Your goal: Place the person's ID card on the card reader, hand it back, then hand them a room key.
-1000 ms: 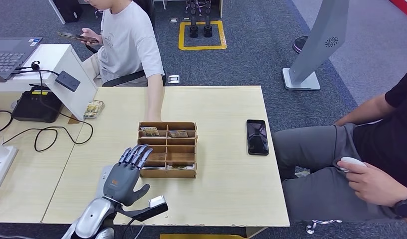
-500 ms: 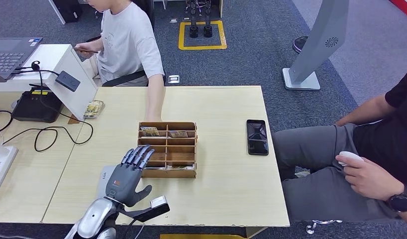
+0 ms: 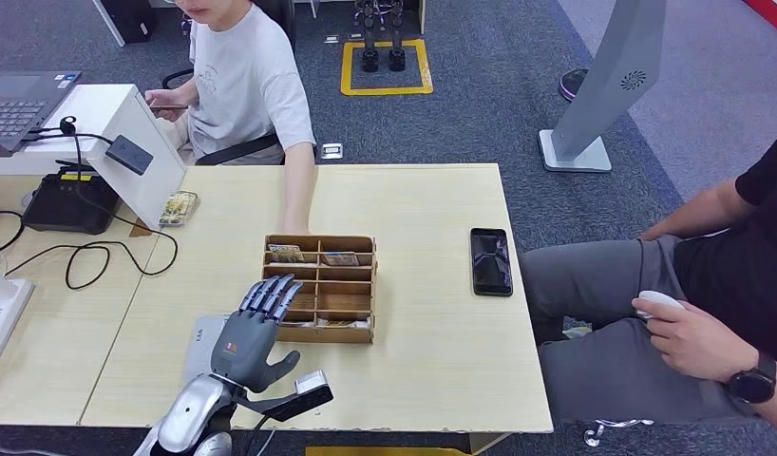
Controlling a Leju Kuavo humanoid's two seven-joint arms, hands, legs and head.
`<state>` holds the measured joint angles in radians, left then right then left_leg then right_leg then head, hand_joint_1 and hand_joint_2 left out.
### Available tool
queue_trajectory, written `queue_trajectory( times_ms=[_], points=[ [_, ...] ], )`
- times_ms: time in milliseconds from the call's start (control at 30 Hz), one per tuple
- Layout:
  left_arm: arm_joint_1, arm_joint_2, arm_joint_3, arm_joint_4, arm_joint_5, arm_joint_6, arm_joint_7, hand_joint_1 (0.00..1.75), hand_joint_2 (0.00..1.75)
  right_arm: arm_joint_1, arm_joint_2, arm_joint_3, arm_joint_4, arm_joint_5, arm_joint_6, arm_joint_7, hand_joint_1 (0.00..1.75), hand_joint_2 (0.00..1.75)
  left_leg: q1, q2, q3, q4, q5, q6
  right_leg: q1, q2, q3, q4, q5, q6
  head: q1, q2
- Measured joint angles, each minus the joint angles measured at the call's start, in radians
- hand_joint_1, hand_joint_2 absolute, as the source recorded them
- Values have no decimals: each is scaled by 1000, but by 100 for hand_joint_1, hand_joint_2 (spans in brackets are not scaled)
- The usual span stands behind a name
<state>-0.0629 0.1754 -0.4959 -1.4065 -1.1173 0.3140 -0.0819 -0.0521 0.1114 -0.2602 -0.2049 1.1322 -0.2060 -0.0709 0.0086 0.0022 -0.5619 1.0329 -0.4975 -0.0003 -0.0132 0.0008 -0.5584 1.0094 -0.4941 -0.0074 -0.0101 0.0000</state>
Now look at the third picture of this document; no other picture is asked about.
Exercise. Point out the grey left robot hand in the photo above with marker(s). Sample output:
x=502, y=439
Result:
x=244, y=349

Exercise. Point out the person's left hand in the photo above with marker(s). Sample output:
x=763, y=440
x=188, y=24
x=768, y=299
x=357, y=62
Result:
x=703, y=346
x=294, y=230

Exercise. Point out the person's right hand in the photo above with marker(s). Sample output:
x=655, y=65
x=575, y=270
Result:
x=165, y=104

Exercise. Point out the white handheld remote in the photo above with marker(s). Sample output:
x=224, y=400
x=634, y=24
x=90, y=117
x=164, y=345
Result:
x=659, y=301

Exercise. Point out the pale key card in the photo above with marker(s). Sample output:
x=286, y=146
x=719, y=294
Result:
x=303, y=323
x=344, y=323

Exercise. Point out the wooden card organizer box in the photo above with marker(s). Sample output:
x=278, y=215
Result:
x=325, y=333

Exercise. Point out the person's right forearm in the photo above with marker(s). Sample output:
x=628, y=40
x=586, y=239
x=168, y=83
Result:
x=697, y=211
x=186, y=93

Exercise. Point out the patterned key card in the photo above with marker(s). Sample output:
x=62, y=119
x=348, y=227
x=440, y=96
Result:
x=340, y=258
x=286, y=253

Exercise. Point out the person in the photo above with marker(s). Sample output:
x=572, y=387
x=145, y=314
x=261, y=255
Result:
x=244, y=75
x=728, y=270

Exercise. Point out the patterned card pack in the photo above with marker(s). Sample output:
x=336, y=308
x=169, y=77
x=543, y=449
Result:
x=179, y=208

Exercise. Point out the black wristwatch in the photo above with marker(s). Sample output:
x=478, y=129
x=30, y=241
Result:
x=752, y=379

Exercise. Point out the small black adapter box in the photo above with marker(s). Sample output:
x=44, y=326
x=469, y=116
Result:
x=130, y=155

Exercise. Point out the white desk riser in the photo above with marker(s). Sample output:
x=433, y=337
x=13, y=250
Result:
x=99, y=107

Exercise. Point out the black office chair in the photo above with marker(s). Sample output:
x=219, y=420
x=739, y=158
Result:
x=237, y=153

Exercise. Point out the silver floor socket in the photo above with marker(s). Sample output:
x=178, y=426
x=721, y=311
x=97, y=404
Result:
x=332, y=151

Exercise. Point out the black cabinet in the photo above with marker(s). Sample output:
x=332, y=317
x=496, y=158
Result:
x=129, y=19

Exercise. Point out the chrome chair base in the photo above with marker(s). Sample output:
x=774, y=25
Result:
x=615, y=423

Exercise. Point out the black device with yellow label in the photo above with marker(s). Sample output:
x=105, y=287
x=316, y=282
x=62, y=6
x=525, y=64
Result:
x=67, y=208

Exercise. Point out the grey laptop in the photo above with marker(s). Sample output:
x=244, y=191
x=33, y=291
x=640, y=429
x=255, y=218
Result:
x=17, y=107

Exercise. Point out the black smartphone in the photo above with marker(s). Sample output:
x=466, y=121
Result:
x=491, y=262

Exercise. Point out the white power strip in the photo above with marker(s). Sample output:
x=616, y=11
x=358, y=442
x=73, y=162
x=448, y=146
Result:
x=4, y=315

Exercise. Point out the grey kiosk stand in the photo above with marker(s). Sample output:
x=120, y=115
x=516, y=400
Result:
x=609, y=75

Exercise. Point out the round dark floor base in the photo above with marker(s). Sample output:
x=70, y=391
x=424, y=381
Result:
x=571, y=85

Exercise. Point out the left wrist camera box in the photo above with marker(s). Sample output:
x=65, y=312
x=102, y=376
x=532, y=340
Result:
x=300, y=396

